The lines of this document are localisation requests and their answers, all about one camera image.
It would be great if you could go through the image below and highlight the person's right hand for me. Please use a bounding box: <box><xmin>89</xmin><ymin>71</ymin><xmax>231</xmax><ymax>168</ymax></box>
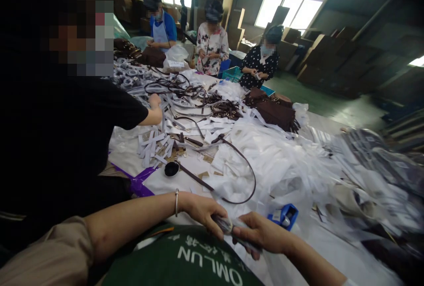
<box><xmin>231</xmin><ymin>212</ymin><xmax>293</xmax><ymax>261</ymax></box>

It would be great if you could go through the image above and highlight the person's left hand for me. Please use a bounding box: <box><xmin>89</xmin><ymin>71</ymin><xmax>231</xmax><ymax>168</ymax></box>
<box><xmin>178</xmin><ymin>191</ymin><xmax>230</xmax><ymax>241</ymax></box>

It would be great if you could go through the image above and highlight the plastic-wrapped dark strap bundle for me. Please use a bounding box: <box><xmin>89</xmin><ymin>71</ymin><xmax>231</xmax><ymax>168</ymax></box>
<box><xmin>212</xmin><ymin>214</ymin><xmax>263</xmax><ymax>254</ymax></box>

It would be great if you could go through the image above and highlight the blue tape dispenser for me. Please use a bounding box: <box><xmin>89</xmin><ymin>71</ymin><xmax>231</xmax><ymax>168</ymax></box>
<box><xmin>267</xmin><ymin>203</ymin><xmax>299</xmax><ymax>232</ymax></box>

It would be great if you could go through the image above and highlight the person's body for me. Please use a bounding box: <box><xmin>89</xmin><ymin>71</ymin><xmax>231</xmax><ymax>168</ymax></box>
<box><xmin>99</xmin><ymin>222</ymin><xmax>265</xmax><ymax>286</ymax></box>

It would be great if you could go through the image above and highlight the black round cap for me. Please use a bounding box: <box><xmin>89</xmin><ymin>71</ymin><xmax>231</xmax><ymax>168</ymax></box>
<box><xmin>164</xmin><ymin>161</ymin><xmax>181</xmax><ymax>178</ymax></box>

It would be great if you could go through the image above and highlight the purple tape strip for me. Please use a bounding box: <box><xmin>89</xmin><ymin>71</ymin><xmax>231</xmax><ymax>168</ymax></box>
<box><xmin>111</xmin><ymin>162</ymin><xmax>160</xmax><ymax>199</ymax></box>

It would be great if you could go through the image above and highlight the large brown fringed bag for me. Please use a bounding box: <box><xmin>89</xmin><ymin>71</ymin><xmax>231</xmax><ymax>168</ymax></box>
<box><xmin>257</xmin><ymin>99</ymin><xmax>301</xmax><ymax>134</ymax></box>

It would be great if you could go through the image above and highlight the pile of white paper strips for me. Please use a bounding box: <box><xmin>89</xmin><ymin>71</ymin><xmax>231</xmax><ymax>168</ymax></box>
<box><xmin>136</xmin><ymin>100</ymin><xmax>242</xmax><ymax>170</ymax></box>

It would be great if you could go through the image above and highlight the blue plastic crate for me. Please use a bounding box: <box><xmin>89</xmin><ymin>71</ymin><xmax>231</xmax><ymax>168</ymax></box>
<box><xmin>221</xmin><ymin>65</ymin><xmax>244</xmax><ymax>83</ymax></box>

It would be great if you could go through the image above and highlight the clear plastic bag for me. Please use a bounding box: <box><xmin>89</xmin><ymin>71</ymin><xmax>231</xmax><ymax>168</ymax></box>
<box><xmin>162</xmin><ymin>45</ymin><xmax>190</xmax><ymax>74</ymax></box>

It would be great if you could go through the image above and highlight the pile of wrapped grey rings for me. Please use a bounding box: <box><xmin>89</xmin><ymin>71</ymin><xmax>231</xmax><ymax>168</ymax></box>
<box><xmin>111</xmin><ymin>56</ymin><xmax>157</xmax><ymax>92</ymax></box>

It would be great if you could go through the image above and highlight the stack of brown cartons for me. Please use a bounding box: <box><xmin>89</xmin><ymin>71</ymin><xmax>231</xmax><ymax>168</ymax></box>
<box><xmin>295</xmin><ymin>27</ymin><xmax>424</xmax><ymax>102</ymax></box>

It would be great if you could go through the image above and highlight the brown leather bag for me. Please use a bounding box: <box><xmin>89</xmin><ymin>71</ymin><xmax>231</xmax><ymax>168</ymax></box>
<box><xmin>140</xmin><ymin>46</ymin><xmax>167</xmax><ymax>69</ymax></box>

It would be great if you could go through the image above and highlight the stack of tall cartons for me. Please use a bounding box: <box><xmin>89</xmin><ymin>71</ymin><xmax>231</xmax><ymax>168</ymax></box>
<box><xmin>221</xmin><ymin>0</ymin><xmax>246</xmax><ymax>52</ymax></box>

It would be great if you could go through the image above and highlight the long brown leather strap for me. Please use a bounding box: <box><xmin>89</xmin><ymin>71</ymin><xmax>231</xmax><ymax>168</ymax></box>
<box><xmin>211</xmin><ymin>133</ymin><xmax>257</xmax><ymax>206</ymax></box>

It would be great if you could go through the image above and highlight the brown strap with flat end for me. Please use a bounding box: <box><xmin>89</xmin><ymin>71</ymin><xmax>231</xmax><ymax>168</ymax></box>
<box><xmin>178</xmin><ymin>162</ymin><xmax>215</xmax><ymax>192</ymax></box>

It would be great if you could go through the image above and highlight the short brown strap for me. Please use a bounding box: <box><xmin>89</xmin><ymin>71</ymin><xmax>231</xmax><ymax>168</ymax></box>
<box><xmin>168</xmin><ymin>132</ymin><xmax>204</xmax><ymax>148</ymax></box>

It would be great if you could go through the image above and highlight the pile of brown buckle straps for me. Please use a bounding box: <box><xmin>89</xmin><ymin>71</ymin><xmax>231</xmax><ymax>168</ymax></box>
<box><xmin>144</xmin><ymin>73</ymin><xmax>245</xmax><ymax>122</ymax></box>

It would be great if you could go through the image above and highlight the pile of plastic-wrapped straps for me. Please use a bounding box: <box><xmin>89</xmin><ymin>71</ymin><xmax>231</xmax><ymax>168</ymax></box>
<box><xmin>311</xmin><ymin>126</ymin><xmax>424</xmax><ymax>237</ymax></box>

